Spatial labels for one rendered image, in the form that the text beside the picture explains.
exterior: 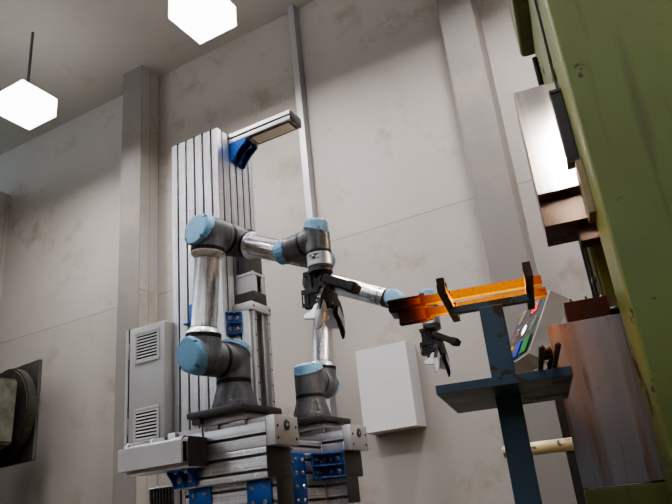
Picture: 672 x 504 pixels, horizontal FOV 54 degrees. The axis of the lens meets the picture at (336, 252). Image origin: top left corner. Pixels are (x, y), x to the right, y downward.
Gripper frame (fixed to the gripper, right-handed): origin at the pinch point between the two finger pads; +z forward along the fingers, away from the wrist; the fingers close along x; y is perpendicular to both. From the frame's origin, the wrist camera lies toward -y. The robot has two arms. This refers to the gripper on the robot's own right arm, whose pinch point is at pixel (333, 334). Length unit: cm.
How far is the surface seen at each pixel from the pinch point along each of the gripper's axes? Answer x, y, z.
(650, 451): -38, -69, 39
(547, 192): -46, -59, -43
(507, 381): 10, -48, 23
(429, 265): -347, 85, -142
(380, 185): -347, 119, -230
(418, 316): -16.0, -19.8, -4.0
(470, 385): 12.0, -39.8, 22.5
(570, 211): -52, -64, -37
